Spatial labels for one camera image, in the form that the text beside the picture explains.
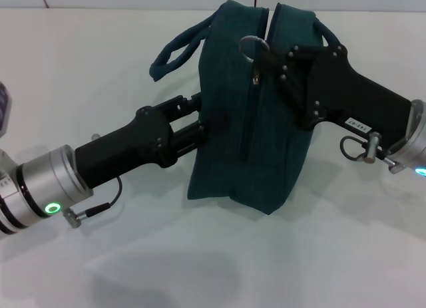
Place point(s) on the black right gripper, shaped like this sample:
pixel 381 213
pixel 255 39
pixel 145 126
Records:
pixel 359 95

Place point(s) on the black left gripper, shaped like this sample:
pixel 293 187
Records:
pixel 126 148

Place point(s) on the dark teal insulated lunch bag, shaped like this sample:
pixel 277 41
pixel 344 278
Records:
pixel 219 121

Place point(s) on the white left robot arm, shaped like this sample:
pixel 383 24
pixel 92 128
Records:
pixel 43 188

